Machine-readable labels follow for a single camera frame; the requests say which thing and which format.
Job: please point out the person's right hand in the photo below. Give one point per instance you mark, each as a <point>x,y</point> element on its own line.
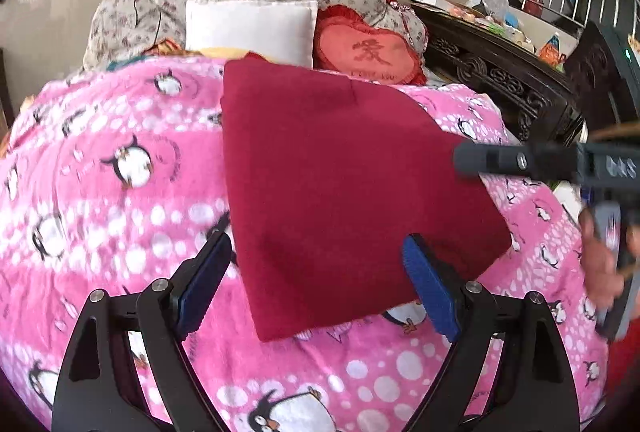
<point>600,262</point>

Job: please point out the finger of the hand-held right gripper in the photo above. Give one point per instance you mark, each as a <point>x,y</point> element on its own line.
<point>515,158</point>

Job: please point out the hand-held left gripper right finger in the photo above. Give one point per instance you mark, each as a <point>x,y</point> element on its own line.
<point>430,292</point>

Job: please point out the orange snack packet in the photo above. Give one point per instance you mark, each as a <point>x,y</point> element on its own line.
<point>551,52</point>

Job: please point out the pink penguin print blanket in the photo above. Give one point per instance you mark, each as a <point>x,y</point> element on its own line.
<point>125,232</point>

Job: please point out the red heart cushion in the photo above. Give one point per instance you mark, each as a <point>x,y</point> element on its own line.
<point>365,52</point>

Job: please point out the dark red sweater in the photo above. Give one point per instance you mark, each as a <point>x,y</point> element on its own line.
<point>340,192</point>

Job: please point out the small floral pillow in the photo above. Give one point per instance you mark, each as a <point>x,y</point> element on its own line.
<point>115,27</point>

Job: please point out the clear plastic bag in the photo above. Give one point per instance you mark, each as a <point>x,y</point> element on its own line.
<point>487,2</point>

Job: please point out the white square pillow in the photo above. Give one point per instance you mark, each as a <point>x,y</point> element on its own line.
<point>250,27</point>

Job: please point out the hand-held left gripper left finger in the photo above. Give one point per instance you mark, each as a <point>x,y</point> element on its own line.
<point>207,282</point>

